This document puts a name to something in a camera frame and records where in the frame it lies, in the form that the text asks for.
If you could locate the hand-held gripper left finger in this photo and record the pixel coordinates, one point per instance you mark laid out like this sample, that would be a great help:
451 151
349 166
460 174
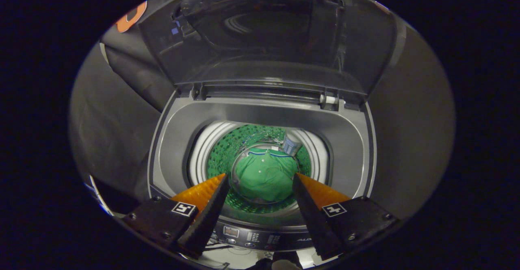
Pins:
209 217

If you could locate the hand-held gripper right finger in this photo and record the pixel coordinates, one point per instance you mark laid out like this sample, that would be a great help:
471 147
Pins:
313 217

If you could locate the green polo shirt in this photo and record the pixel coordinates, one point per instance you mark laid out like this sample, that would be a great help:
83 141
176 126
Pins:
264 178

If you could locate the grey washing machine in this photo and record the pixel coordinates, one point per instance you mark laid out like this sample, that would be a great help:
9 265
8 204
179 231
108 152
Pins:
345 140

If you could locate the black backdrop cloth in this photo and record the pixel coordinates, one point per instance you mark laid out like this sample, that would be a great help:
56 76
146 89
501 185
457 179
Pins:
109 131

